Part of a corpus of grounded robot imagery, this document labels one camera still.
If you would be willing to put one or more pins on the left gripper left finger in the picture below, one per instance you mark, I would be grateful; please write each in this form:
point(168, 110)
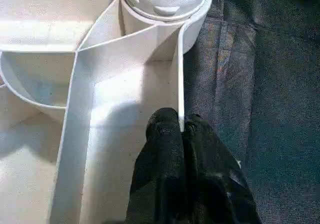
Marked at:
point(160, 174)

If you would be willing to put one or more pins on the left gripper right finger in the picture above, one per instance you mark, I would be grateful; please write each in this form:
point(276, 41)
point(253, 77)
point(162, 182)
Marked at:
point(215, 184)

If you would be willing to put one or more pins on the black work mat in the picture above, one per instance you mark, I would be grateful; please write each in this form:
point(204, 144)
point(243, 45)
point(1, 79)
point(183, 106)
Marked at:
point(270, 108)

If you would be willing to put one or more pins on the white plastic table top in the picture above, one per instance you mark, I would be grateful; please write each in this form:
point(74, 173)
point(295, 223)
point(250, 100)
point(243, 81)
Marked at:
point(115, 83)

